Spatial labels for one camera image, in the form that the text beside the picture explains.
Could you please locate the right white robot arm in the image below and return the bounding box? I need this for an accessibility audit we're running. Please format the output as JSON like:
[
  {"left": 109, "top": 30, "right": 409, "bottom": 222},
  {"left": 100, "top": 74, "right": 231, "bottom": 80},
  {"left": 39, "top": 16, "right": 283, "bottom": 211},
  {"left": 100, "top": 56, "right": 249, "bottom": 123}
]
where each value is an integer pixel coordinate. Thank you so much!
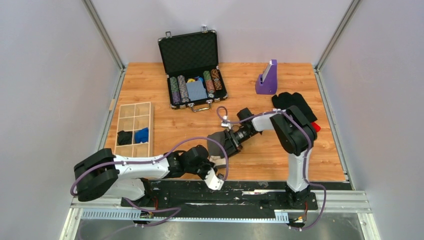
[{"left": 220, "top": 105, "right": 318, "bottom": 209}]

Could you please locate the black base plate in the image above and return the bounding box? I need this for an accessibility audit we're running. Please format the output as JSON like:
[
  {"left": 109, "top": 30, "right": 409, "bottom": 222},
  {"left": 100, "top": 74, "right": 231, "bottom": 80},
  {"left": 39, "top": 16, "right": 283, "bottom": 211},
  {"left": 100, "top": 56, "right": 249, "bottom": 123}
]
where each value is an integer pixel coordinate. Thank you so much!
[{"left": 133, "top": 180, "right": 319, "bottom": 219}]

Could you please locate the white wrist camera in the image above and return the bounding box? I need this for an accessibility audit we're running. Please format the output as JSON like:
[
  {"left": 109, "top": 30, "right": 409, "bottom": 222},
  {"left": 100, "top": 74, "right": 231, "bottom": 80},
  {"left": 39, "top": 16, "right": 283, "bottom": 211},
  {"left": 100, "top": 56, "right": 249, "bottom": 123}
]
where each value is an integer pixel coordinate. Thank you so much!
[
  {"left": 204, "top": 168, "right": 225, "bottom": 191},
  {"left": 220, "top": 115, "right": 232, "bottom": 130}
]

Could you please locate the black underwear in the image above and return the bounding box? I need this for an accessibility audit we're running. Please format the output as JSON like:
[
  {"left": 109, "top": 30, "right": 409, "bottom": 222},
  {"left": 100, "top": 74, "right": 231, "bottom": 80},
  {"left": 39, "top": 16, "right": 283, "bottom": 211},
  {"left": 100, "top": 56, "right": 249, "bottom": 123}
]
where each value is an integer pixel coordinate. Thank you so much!
[{"left": 271, "top": 92, "right": 318, "bottom": 123}]

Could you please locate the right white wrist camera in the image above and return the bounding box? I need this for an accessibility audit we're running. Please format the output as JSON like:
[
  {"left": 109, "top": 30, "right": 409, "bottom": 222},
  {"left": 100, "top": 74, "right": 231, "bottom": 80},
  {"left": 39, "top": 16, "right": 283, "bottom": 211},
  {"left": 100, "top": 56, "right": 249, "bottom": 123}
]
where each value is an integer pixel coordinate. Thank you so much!
[{"left": 220, "top": 115, "right": 232, "bottom": 130}]

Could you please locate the wooden compartment tray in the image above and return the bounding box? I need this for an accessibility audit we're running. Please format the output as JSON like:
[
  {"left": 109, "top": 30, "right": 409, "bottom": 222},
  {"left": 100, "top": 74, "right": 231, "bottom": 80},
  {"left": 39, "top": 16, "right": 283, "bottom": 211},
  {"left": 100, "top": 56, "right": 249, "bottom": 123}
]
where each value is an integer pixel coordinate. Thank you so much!
[{"left": 114, "top": 102, "right": 154, "bottom": 158}]

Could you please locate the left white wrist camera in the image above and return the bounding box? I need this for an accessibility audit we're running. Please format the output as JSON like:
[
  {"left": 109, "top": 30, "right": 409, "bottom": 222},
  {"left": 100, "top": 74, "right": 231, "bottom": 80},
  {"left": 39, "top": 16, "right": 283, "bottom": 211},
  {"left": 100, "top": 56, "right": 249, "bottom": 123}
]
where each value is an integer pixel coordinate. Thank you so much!
[{"left": 204, "top": 168, "right": 225, "bottom": 191}]

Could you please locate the black rolled cloth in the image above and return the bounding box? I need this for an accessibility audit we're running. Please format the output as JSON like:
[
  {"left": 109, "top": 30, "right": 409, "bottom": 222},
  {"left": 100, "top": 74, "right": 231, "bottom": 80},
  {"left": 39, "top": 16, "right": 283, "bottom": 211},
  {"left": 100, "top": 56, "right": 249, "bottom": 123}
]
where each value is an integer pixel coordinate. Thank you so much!
[{"left": 116, "top": 130, "right": 133, "bottom": 146}]

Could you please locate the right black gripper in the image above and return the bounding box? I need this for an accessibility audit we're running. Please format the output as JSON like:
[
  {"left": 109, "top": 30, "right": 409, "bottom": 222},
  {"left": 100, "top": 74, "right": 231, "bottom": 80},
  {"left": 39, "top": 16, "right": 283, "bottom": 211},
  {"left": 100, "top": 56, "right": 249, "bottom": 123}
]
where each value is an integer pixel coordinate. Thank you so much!
[{"left": 221, "top": 127, "right": 257, "bottom": 160}]

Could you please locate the purple cable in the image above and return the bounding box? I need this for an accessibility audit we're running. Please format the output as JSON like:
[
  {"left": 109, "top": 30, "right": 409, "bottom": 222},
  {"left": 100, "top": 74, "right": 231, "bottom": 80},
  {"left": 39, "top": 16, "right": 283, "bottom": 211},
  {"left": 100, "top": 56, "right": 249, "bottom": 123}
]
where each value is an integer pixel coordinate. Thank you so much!
[
  {"left": 69, "top": 136, "right": 230, "bottom": 229},
  {"left": 216, "top": 106, "right": 328, "bottom": 232}
]

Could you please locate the black poker chip case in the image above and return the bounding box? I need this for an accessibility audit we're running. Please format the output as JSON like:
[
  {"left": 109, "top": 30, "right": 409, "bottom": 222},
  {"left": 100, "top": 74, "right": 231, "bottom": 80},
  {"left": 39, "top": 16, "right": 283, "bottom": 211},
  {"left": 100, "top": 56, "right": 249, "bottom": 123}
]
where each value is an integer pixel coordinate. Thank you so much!
[{"left": 157, "top": 26, "right": 229, "bottom": 112}]

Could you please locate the red underwear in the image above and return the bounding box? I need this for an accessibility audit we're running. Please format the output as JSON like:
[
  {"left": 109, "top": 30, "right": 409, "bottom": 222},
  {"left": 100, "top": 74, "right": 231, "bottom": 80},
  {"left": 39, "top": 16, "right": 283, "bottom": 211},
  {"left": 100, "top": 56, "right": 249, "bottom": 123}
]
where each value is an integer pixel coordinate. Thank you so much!
[{"left": 311, "top": 122, "right": 322, "bottom": 133}]

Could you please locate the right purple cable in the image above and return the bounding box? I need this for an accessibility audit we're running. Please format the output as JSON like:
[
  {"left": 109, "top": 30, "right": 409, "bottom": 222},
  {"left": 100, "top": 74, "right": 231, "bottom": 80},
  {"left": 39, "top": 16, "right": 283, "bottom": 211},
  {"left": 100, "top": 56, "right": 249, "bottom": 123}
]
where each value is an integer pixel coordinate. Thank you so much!
[{"left": 216, "top": 106, "right": 328, "bottom": 232}]

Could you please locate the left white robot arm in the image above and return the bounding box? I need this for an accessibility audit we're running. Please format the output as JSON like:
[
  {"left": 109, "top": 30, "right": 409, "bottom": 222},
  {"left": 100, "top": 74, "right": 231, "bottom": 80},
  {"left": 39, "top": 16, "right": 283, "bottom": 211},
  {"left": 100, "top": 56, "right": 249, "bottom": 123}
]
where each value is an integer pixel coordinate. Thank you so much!
[{"left": 71, "top": 145, "right": 224, "bottom": 207}]

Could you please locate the grey underwear white waistband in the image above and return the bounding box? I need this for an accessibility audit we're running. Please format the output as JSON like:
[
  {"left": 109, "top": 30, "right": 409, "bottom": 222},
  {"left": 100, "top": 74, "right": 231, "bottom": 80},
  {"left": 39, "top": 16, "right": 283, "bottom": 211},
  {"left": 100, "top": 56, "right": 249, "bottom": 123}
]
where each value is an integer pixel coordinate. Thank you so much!
[{"left": 207, "top": 130, "right": 234, "bottom": 169}]

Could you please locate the purple card holder stand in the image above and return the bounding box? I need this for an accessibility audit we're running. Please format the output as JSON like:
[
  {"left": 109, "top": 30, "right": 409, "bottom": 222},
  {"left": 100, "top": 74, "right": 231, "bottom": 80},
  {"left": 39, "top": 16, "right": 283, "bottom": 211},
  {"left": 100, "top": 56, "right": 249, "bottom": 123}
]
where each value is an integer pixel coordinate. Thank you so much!
[{"left": 255, "top": 59, "right": 278, "bottom": 95}]

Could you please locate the slotted cable duct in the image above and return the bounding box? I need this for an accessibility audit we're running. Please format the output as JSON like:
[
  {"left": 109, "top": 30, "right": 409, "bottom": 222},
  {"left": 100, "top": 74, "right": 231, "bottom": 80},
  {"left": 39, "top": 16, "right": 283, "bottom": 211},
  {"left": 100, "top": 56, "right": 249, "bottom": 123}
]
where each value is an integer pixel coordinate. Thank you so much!
[{"left": 81, "top": 208, "right": 290, "bottom": 223}]

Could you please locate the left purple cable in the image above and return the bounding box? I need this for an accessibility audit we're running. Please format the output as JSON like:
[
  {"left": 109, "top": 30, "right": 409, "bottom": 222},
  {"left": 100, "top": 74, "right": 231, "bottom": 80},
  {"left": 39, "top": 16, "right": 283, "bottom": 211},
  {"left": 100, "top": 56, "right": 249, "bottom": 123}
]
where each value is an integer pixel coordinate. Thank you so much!
[{"left": 69, "top": 136, "right": 230, "bottom": 229}]

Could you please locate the blue rolled cloth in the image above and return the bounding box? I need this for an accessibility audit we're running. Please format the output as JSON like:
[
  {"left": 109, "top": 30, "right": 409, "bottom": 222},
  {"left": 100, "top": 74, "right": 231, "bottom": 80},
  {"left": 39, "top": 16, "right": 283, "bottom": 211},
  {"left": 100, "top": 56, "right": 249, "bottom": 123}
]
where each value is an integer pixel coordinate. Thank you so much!
[{"left": 134, "top": 127, "right": 149, "bottom": 144}]

